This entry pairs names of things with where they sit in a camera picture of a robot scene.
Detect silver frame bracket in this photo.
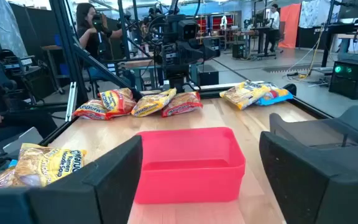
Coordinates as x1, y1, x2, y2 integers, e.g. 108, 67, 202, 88
65, 82, 78, 123

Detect blue-edged ramen noodle pack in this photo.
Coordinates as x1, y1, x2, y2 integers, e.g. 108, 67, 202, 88
255, 82, 294, 106

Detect orange curtain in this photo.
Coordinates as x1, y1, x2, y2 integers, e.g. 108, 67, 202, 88
278, 2, 301, 49

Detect black table frame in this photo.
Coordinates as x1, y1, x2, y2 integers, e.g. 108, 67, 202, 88
39, 0, 334, 147

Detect dark grey plastic bin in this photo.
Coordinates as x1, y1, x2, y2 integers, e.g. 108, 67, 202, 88
268, 105, 358, 174

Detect red plastic bin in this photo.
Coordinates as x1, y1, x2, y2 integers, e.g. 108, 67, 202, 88
134, 126, 247, 205

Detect yellow chicken ramen noodle pack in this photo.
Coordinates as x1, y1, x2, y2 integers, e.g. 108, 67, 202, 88
219, 80, 272, 111
0, 142, 88, 189
131, 88, 178, 118

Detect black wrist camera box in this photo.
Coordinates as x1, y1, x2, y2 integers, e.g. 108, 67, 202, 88
177, 19, 200, 41

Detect red shelf unit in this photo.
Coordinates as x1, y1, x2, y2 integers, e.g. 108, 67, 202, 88
196, 14, 239, 35

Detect yellow floor cable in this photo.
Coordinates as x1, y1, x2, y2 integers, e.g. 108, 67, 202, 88
286, 24, 326, 80

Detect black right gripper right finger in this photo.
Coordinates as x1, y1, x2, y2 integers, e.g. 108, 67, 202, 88
259, 130, 358, 224

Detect grey flat panel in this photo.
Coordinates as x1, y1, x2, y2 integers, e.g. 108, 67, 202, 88
1, 126, 44, 156

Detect brown side table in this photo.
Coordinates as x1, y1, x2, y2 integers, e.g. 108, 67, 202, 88
40, 45, 67, 94

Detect black computer with green lights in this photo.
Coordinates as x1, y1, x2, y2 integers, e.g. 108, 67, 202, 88
328, 58, 358, 100

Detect red beef ramen noodle pack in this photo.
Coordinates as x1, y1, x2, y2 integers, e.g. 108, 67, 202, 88
72, 99, 111, 121
99, 88, 137, 118
161, 91, 204, 118

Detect black desk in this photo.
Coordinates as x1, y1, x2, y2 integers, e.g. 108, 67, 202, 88
320, 18, 358, 68

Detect white patterned curtain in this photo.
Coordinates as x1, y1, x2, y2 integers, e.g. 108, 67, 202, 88
298, 0, 334, 29

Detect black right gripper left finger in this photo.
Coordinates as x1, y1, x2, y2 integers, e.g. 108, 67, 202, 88
0, 135, 144, 224

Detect person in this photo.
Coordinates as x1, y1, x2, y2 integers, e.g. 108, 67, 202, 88
0, 86, 58, 149
263, 3, 282, 54
75, 2, 124, 82

